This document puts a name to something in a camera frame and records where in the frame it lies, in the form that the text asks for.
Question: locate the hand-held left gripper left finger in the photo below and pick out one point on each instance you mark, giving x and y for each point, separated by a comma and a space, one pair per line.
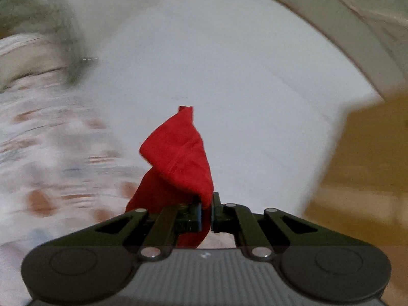
198, 216

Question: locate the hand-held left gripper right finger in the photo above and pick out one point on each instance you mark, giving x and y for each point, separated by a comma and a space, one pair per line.
217, 220

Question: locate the brown wooden board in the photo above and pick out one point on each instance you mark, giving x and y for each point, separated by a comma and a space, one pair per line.
369, 172

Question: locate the red cloth garment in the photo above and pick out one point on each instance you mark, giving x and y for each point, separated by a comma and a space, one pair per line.
178, 153

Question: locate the floral patterned quilt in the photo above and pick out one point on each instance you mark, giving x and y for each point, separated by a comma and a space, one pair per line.
47, 165

